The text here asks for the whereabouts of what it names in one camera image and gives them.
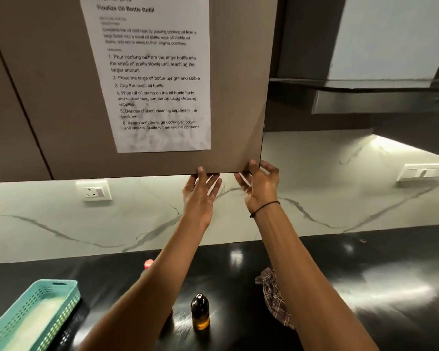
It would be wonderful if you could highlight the person's right forearm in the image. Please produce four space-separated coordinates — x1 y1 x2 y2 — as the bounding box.
250 203 381 351

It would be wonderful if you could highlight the black wrist band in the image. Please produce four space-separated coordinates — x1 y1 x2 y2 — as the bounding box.
249 200 281 219

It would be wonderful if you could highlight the brown plaid cloth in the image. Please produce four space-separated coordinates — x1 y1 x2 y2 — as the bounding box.
255 267 295 330

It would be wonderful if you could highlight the white cloth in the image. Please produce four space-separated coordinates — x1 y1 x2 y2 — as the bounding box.
2 296 67 351

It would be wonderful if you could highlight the person's left hand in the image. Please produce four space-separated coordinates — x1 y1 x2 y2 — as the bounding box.
182 166 222 231

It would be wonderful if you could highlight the person's right hand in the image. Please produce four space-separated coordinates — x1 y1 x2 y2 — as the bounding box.
234 159 280 217

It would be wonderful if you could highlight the teal plastic basket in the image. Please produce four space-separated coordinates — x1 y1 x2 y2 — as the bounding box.
0 279 82 351

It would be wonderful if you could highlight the grey range hood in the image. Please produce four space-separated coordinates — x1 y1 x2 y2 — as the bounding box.
269 0 439 116

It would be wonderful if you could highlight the brown cabinet door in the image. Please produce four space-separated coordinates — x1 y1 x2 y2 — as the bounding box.
0 0 279 181
0 21 54 184

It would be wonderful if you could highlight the person's left forearm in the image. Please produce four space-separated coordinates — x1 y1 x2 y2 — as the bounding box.
77 215 213 351

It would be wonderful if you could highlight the white wall socket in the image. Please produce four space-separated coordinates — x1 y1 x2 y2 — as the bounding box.
75 179 113 202

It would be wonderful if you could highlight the white wall switch plate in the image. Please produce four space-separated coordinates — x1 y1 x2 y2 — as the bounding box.
396 162 439 187

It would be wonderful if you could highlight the printed white paper sheet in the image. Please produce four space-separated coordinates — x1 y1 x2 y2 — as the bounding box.
79 0 212 154

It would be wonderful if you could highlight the small amber glass bottle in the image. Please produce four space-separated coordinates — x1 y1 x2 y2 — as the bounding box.
190 293 210 331

